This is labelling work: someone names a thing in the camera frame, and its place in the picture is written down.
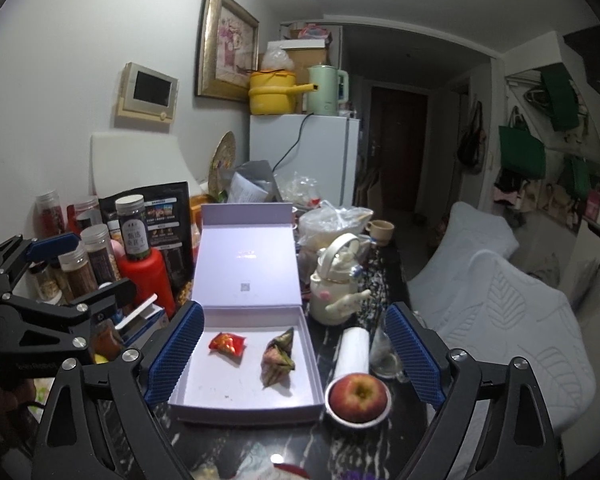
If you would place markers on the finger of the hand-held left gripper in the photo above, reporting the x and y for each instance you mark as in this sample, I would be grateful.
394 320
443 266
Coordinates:
55 245
115 292

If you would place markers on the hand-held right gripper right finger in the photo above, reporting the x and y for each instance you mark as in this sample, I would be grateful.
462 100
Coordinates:
412 360

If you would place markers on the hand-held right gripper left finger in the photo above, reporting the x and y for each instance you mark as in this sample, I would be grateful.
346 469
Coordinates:
176 355

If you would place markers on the red snack packet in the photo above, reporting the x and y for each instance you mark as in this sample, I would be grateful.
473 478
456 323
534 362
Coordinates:
226 344

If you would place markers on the triangular green pink snack packet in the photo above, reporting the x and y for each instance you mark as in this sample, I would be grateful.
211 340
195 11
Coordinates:
277 360

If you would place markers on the lavender gift box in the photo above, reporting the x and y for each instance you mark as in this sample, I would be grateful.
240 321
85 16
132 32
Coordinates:
245 270

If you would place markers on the clear glass cup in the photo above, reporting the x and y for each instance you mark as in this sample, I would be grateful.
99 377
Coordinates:
382 360

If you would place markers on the clear jar red contents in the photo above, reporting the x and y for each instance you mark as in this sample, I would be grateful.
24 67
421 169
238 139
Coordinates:
49 215

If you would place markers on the red bottle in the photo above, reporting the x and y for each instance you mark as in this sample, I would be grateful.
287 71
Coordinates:
145 275

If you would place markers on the clear jar light brown contents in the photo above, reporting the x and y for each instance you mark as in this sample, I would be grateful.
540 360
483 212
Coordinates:
77 275

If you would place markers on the clear jar dark brown contents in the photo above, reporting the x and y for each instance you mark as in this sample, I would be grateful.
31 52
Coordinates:
100 257

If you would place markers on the clear jar beige contents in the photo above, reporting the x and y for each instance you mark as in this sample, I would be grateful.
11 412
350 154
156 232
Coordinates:
45 285

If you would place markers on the blue white carton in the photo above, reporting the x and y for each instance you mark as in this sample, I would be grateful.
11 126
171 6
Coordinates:
145 322

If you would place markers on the orange sauce jar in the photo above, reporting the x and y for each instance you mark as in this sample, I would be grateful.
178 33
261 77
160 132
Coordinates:
107 340

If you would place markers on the white roll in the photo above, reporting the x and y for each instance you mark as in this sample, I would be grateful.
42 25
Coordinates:
352 355

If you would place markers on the red apple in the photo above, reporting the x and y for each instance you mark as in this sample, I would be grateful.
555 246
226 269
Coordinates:
357 395

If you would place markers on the small white bowl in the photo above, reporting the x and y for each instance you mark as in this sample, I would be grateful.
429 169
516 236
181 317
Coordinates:
360 425

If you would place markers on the white-covered sofa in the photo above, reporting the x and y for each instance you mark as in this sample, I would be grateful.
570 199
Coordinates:
490 310

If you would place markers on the black snack package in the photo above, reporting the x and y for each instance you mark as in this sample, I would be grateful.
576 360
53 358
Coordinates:
172 220

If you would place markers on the white ceramic teapot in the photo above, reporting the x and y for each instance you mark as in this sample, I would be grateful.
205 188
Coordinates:
330 300

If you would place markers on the white cutting board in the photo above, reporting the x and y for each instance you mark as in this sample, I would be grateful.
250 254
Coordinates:
140 165

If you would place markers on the beige mug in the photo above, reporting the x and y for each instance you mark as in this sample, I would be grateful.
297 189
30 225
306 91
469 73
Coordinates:
380 232

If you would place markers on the clear plastic bag white contents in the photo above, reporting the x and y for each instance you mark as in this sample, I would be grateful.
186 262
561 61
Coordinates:
325 225

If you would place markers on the gold decorative plate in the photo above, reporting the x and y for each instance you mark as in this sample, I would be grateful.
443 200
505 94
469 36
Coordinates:
222 160

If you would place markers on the grey paper bag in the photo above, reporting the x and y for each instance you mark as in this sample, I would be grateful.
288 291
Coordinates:
255 177

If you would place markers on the crinkled clear plastic bag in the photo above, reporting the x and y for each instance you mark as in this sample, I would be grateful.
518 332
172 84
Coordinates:
302 190

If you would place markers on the brown door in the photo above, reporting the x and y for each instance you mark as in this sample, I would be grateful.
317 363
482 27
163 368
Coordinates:
397 150

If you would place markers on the white fridge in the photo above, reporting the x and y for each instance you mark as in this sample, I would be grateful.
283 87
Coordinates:
320 160

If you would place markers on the dark hanging bag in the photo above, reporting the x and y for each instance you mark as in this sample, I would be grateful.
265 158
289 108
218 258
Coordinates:
472 145

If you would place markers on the green tote bag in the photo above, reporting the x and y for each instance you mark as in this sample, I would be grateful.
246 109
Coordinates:
577 177
560 97
522 152

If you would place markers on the yellow pot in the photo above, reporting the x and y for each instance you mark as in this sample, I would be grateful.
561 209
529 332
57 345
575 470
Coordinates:
272 95

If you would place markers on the gold framed picture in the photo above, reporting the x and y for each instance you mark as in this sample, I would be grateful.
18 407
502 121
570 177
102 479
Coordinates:
227 45

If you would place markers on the clear plastic bag on pot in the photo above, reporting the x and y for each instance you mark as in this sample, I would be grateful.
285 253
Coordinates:
276 59

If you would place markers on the pale green electric kettle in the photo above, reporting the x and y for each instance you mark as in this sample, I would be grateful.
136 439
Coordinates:
325 90

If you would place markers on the cardboard box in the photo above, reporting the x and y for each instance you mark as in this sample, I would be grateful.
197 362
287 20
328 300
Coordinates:
307 57

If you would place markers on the beige wall intercom panel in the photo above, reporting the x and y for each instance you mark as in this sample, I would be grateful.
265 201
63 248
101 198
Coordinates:
147 87

